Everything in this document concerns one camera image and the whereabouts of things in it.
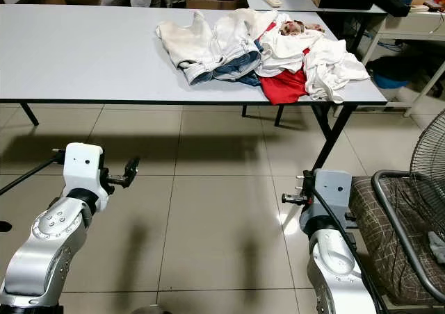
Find white buttoned shirt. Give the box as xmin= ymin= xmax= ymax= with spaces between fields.
xmin=255 ymin=18 xmax=318 ymax=78

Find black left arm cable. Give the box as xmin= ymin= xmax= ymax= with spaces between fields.
xmin=0 ymin=147 xmax=67 ymax=196

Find black soundbar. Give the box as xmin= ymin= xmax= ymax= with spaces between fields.
xmin=375 ymin=0 xmax=415 ymax=18

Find red shirt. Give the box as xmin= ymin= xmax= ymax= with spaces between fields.
xmin=257 ymin=22 xmax=311 ymax=107

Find crumpled white garment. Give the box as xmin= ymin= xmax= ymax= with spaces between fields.
xmin=302 ymin=37 xmax=371 ymax=105

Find white side desk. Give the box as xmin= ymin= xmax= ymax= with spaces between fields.
xmin=364 ymin=11 xmax=445 ymax=117

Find blue bucket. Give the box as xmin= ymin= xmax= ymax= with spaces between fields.
xmin=368 ymin=55 xmax=412 ymax=90

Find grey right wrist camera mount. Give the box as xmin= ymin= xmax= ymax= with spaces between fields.
xmin=314 ymin=167 xmax=354 ymax=222

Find long white table black legs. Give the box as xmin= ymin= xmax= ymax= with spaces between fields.
xmin=0 ymin=4 xmax=389 ymax=173

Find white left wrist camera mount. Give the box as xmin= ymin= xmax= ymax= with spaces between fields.
xmin=62 ymin=142 xmax=109 ymax=210

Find black standing fan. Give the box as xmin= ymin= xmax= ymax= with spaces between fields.
xmin=408 ymin=108 xmax=445 ymax=215

